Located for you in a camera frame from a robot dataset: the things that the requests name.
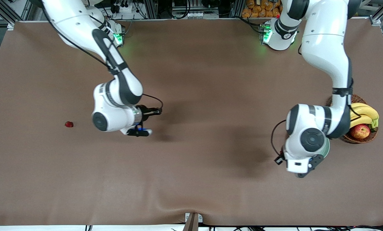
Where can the pile of orange round food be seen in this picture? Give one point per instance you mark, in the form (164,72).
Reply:
(262,9)

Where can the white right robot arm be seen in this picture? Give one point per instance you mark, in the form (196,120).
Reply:
(76,22)

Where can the pale green round plate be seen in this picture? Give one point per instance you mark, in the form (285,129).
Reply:
(328,147)

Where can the yellow banana bunch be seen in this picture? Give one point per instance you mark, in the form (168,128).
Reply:
(367,110)

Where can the metal table edge bracket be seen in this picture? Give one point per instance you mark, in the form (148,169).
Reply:
(193,219)

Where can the red strawberry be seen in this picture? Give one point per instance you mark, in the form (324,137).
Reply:
(69,124)

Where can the brown wicker basket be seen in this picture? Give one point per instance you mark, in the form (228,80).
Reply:
(358,140)

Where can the red yellow apple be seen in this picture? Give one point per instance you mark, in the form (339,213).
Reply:
(360,131)

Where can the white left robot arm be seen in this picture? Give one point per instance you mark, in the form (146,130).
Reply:
(326,38)

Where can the brown table cover mat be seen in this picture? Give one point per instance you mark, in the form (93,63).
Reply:
(191,160)

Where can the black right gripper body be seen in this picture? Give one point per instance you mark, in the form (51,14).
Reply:
(145,111)

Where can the white terminal block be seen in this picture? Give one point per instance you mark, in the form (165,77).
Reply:
(191,14)

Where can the white power strip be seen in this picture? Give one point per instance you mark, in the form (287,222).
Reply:
(127,9)

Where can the aluminium frame corner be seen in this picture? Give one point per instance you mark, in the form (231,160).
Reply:
(375,21)
(11,26)

